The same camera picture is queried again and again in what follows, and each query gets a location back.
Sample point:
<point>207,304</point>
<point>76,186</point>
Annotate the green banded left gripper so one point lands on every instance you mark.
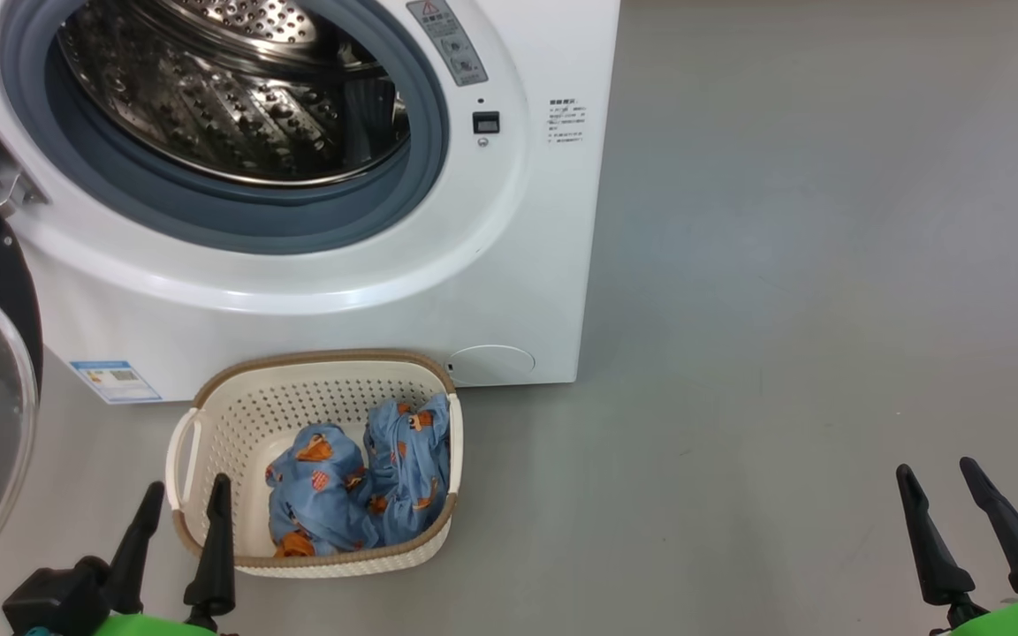
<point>54,605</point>

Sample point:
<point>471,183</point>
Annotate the blue garment with orange print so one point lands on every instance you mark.
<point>315,503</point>
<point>407,468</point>

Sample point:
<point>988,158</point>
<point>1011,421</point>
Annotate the white front-load washing machine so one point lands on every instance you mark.
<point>509,247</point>

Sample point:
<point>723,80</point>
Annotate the cream perforated laundry basket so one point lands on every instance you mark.
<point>244,424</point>

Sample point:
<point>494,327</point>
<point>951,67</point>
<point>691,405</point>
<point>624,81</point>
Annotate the blue energy label sticker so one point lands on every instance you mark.
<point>116,382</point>

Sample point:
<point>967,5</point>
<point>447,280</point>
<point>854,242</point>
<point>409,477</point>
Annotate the round white filter cover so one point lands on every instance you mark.
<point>491,365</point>

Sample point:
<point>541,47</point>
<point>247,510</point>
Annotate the grey warning sticker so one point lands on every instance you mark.
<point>449,40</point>

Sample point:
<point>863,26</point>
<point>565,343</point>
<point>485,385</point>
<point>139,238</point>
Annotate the black text label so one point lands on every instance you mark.
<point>566,120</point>

